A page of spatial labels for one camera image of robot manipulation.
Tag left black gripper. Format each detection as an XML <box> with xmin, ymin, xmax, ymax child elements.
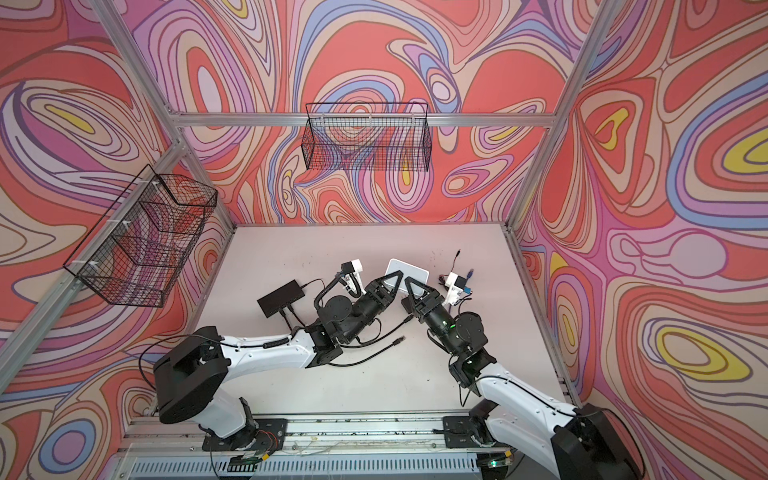
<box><xmin>339</xmin><ymin>273</ymin><xmax>402</xmax><ymax>348</ymax></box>

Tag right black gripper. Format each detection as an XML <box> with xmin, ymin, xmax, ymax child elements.
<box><xmin>405</xmin><ymin>277</ymin><xmax>462</xmax><ymax>357</ymax></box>

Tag white square router box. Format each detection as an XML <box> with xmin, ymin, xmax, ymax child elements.
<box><xmin>385</xmin><ymin>258</ymin><xmax>429</xmax><ymax>294</ymax></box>

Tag black wire basket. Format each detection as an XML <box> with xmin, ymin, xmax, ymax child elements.
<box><xmin>301</xmin><ymin>101</ymin><xmax>432</xmax><ymax>172</ymax></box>
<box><xmin>63</xmin><ymin>165</ymin><xmax>218</xmax><ymax>308</ymax></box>

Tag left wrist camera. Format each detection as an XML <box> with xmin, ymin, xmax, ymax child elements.
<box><xmin>341</xmin><ymin>259</ymin><xmax>363</xmax><ymax>291</ymax></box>

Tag aluminium frame struts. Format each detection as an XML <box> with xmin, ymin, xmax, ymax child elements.
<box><xmin>0</xmin><ymin>0</ymin><xmax>631</xmax><ymax>480</ymax></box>

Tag black ethernet cable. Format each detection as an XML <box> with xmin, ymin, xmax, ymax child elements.
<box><xmin>286</xmin><ymin>277</ymin><xmax>416</xmax><ymax>368</ymax></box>

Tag rear black wire basket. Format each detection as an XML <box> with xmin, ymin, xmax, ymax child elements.
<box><xmin>301</xmin><ymin>101</ymin><xmax>432</xmax><ymax>172</ymax></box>

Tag aluminium front rail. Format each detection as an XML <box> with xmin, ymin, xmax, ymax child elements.
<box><xmin>113</xmin><ymin>407</ymin><xmax>619</xmax><ymax>480</ymax></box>

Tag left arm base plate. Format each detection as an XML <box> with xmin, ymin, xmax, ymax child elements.
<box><xmin>202</xmin><ymin>417</ymin><xmax>288</xmax><ymax>453</ymax></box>

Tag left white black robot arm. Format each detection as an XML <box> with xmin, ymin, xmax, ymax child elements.
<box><xmin>153</xmin><ymin>270</ymin><xmax>404</xmax><ymax>450</ymax></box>

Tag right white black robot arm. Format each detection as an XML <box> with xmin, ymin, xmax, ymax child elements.
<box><xmin>403</xmin><ymin>277</ymin><xmax>645</xmax><ymax>479</ymax></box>

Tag black network switch box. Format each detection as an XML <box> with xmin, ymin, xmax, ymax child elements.
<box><xmin>257</xmin><ymin>280</ymin><xmax>305</xmax><ymax>318</ymax></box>

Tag left black wire basket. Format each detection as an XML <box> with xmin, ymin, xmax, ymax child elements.
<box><xmin>63</xmin><ymin>165</ymin><xmax>218</xmax><ymax>308</ymax></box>

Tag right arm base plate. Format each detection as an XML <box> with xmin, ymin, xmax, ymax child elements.
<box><xmin>433</xmin><ymin>414</ymin><xmax>515</xmax><ymax>450</ymax></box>

